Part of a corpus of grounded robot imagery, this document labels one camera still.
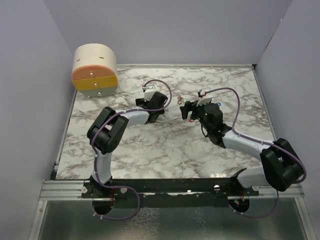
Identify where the aluminium rail frame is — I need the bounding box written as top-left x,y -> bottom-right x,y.
39,180 -> 305,201

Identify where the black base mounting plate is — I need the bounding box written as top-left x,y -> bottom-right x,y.
81,177 -> 259,208

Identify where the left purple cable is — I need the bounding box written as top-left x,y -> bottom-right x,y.
90,79 -> 172,221

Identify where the red carabiner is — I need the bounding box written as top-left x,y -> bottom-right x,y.
177,96 -> 182,105

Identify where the round three-drawer storage box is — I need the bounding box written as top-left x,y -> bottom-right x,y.
71,43 -> 119,98

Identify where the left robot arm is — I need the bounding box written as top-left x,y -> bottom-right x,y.
87,91 -> 168,198

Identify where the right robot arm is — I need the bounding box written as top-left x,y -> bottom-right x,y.
179,101 -> 304,196

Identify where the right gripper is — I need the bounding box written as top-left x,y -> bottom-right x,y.
180,99 -> 212,133

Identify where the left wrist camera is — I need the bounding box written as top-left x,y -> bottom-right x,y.
142,84 -> 156,101

